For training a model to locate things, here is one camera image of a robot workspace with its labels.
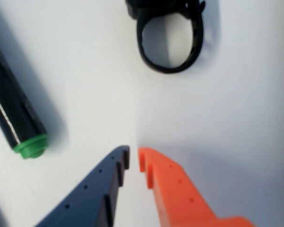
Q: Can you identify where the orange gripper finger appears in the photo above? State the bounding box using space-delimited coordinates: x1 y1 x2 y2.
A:
137 146 257 227

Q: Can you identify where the black bike light with strap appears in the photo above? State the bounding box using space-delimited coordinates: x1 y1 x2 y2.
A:
124 0 206 74

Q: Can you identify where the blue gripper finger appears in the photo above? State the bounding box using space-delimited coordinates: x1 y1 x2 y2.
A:
35 145 130 227

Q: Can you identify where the black marker with green cap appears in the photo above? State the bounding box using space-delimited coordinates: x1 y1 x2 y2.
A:
0 34 49 160

